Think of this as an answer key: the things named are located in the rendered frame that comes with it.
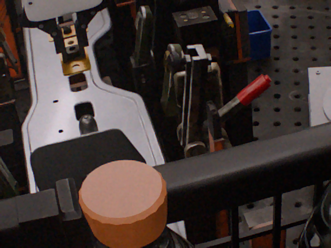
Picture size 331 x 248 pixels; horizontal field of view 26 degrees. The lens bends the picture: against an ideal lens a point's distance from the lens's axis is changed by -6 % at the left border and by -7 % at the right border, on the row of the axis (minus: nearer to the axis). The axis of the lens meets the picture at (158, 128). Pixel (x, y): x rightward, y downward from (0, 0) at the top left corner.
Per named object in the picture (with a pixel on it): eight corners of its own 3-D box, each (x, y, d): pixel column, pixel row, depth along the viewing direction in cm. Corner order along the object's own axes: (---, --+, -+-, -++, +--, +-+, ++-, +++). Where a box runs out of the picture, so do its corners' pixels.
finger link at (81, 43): (94, -1, 96) (100, 39, 100) (70, 5, 96) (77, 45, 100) (97, 10, 94) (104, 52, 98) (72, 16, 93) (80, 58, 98)
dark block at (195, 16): (192, 185, 156) (171, 11, 129) (225, 177, 157) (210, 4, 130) (198, 202, 153) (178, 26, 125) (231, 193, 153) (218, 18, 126)
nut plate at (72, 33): (48, 42, 149) (48, 38, 148) (46, 33, 151) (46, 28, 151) (88, 32, 149) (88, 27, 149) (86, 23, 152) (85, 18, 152)
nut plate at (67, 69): (57, 43, 102) (55, 36, 101) (83, 36, 103) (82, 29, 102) (63, 77, 96) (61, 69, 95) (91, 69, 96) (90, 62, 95)
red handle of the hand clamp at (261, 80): (178, 130, 114) (260, 65, 109) (188, 138, 115) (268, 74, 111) (185, 149, 111) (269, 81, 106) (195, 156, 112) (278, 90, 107)
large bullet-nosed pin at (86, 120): (81, 142, 127) (74, 111, 123) (100, 138, 127) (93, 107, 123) (84, 155, 124) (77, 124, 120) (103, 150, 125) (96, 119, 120)
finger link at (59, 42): (58, 8, 96) (65, 48, 100) (34, 14, 95) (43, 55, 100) (60, 19, 93) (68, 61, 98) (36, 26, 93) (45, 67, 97)
